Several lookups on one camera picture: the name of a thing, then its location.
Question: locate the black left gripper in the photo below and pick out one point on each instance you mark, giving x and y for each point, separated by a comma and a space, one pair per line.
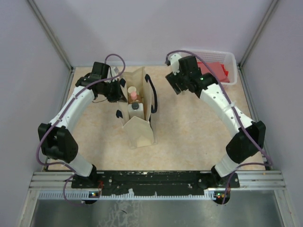
119, 96

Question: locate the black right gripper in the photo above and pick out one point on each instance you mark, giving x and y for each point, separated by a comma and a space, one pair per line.
173, 80

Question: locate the green bottle beige cap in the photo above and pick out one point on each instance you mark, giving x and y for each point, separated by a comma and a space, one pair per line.
131, 89

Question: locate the orange lotion bottle pink cap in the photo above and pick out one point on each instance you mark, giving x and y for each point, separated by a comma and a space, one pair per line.
134, 98

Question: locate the white bottle grey cap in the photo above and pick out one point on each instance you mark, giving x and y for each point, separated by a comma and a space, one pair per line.
136, 110

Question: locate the beige canvas tote bag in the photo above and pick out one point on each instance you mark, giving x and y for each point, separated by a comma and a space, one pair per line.
138, 131

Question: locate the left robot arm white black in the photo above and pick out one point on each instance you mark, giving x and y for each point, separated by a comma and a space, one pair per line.
56, 139

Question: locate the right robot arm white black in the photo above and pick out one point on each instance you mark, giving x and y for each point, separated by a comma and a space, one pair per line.
247, 135

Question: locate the red cloth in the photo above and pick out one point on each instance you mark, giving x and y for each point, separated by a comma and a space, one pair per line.
217, 68

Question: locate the white plastic basket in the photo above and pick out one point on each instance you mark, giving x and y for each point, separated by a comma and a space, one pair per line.
226, 59

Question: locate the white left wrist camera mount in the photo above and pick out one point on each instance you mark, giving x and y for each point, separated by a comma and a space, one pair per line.
113, 72

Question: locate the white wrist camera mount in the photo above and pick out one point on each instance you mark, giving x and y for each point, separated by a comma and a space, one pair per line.
113, 72
173, 62

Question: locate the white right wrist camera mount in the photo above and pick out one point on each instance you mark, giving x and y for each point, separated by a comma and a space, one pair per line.
173, 62

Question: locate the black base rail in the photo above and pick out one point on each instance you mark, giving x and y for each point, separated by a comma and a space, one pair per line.
149, 183

